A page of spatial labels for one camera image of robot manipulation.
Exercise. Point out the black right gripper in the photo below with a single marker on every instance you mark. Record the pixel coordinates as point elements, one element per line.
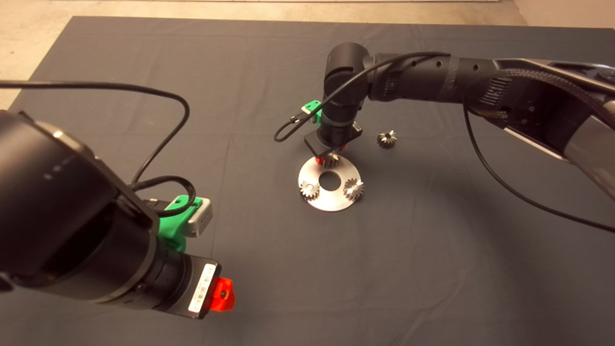
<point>334,139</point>

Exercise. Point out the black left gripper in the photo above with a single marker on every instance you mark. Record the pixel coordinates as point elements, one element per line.
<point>198,286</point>

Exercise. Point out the large steel gear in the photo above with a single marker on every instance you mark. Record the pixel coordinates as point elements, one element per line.
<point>332,162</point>

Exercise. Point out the small steel gear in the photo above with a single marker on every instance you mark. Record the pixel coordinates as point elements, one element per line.
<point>353,189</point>
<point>310,191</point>
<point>386,140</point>

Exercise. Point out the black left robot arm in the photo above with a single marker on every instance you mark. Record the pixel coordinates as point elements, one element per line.
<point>57,206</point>

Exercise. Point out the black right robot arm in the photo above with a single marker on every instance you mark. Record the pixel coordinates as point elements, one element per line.
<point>343,62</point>

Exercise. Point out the round metal plate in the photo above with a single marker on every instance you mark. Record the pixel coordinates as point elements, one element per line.
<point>312,175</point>

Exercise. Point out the dark grey table cloth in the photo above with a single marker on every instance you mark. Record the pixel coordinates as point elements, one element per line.
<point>216,62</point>

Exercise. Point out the green right camera mount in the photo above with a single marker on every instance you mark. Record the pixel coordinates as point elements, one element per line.
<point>315,106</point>

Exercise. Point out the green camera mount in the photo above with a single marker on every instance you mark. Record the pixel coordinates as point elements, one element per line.
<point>169,228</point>
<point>315,106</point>

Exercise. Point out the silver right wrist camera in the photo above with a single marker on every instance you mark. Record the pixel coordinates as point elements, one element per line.
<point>306,110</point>

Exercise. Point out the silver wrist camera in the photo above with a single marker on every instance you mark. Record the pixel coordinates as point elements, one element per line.
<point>306,110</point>
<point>202,218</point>

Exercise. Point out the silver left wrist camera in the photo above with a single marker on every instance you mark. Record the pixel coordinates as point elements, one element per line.
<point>202,218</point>

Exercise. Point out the green left camera mount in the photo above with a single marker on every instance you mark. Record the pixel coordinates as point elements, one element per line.
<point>169,228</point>

